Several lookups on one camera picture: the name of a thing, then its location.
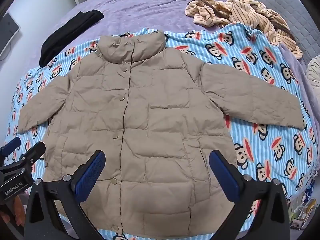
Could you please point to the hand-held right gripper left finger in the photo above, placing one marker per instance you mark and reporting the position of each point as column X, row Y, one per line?
column 93, row 170

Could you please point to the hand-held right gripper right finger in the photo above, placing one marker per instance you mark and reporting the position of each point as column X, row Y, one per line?
column 222, row 173

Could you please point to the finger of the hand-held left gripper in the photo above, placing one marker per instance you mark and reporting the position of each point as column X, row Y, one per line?
column 10, row 146
column 33, row 152

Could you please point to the beige puffer jacket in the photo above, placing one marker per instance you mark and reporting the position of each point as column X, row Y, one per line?
column 150, row 117

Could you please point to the person's left hand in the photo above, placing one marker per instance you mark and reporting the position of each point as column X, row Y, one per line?
column 17, row 208

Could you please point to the blue striped monkey print blanket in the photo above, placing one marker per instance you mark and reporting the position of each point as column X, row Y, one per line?
column 262, row 135

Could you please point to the cluttered bedside box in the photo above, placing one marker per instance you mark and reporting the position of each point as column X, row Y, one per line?
column 302, row 210

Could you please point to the black folded garment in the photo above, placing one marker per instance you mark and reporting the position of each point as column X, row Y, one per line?
column 62, row 40

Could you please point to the cream knitted pillow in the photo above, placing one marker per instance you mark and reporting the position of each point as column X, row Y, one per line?
column 315, row 70

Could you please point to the beige striped fleece garment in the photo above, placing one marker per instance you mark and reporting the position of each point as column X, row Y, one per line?
column 250, row 12

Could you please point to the purple fleece bed blanket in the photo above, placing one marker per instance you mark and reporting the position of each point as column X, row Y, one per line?
column 150, row 7

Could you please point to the grey padded headboard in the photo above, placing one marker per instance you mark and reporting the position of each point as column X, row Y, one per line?
column 287, row 7

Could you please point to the wall-mounted flat screen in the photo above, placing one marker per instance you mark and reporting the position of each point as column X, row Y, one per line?
column 7, row 32

